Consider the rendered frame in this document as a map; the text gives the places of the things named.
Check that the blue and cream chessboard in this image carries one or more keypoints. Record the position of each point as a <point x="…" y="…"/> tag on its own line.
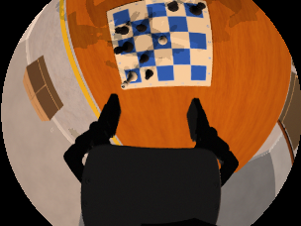
<point x="186" y="58"/>

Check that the black chess king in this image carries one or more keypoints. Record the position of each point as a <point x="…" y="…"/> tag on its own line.
<point x="126" y="47"/>

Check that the white pawn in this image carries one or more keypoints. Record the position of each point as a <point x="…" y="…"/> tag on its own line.
<point x="162" y="40"/>

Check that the black pawn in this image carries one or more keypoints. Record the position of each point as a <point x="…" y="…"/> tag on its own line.
<point x="148" y="74"/>
<point x="144" y="58"/>
<point x="141" y="28"/>

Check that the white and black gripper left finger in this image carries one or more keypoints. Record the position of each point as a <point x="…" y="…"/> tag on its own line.
<point x="99" y="133"/>

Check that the black knight chess piece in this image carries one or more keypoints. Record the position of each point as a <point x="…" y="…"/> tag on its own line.
<point x="173" y="6"/>

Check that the black chess queen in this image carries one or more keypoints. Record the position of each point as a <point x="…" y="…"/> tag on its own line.
<point x="197" y="10"/>

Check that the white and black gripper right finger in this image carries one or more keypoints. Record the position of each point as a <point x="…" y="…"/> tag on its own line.
<point x="206" y="138"/>

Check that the black rook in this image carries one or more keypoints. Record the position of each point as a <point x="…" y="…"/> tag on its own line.
<point x="122" y="31"/>

